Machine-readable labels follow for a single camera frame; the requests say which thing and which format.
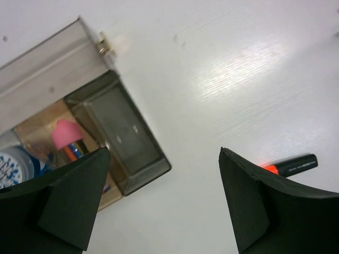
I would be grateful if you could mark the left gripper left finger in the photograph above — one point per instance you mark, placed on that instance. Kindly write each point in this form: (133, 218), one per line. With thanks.
(54, 213)

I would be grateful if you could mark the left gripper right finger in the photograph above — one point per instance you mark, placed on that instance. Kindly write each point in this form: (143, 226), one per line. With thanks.
(272, 214)

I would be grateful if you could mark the orange cap highlighter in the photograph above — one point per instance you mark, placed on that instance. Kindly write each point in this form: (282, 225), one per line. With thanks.
(292, 166)

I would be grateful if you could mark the blue patterned round jar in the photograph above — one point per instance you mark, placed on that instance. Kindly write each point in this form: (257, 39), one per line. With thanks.
(16, 166)

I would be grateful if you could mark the clear compartment organizer tray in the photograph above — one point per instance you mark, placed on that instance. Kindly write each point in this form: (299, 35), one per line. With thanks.
(72, 74)

